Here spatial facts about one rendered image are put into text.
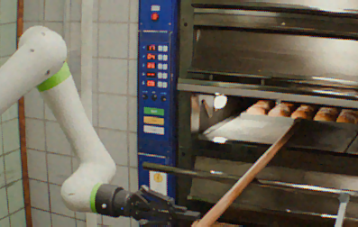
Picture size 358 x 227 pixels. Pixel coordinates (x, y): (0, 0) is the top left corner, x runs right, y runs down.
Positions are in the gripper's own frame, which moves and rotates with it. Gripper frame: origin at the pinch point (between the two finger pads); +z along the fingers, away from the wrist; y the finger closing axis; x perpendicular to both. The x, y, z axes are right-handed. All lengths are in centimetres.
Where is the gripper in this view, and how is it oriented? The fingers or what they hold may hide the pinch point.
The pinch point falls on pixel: (186, 214)
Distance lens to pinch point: 171.0
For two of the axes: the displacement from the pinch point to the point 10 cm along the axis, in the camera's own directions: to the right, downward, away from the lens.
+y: -0.2, 9.7, 2.2
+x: -3.6, 2.0, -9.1
